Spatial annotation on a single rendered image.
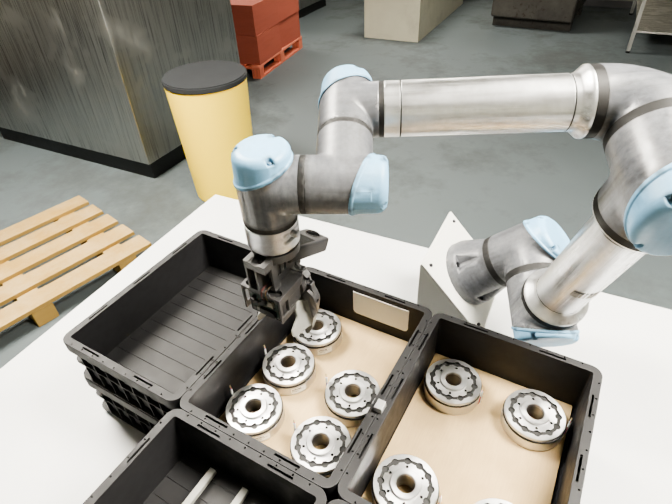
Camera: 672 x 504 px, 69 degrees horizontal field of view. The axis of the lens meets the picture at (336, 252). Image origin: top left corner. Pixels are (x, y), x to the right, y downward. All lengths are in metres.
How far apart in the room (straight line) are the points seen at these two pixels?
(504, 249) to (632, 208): 0.44
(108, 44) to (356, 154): 2.65
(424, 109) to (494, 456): 0.58
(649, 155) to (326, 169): 0.37
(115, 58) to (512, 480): 2.85
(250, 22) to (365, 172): 4.39
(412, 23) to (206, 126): 3.60
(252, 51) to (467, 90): 4.40
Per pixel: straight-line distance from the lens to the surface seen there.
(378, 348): 1.03
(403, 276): 1.38
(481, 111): 0.68
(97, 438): 1.19
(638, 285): 2.71
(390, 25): 6.04
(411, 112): 0.67
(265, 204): 0.61
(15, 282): 2.78
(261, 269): 0.67
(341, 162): 0.60
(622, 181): 0.68
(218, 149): 2.87
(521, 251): 1.04
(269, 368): 0.97
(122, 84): 3.22
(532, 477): 0.92
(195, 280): 1.24
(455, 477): 0.89
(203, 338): 1.10
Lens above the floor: 1.62
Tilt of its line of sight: 39 degrees down
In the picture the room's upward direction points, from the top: 3 degrees counter-clockwise
